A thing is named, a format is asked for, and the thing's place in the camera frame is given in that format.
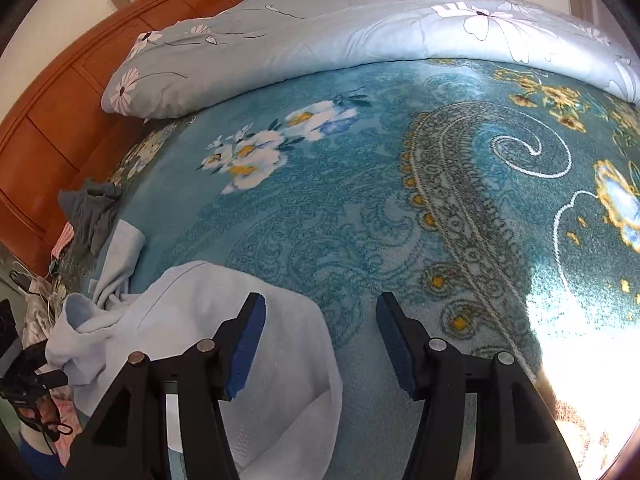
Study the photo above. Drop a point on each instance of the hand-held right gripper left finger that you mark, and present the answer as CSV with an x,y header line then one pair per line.
x,y
246,345

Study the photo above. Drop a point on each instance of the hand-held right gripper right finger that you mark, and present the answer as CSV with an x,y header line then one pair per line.
x,y
395,345

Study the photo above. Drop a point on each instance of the light blue garment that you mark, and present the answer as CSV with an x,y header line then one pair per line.
x,y
290,360

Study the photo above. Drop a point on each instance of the pink checked cloth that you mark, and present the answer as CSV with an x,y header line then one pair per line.
x,y
65,240

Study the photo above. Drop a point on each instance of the teal floral blanket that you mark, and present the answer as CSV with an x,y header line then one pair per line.
x,y
350,185

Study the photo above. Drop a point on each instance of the dark grey cloth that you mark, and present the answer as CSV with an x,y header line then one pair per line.
x,y
92,210

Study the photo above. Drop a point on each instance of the wooden headboard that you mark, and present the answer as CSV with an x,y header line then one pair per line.
x,y
60,110

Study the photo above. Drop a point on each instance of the grey-blue floral quilt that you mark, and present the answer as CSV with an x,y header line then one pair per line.
x,y
325,45

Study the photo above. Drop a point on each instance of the beige curtain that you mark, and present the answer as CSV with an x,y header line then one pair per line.
x,y
592,0

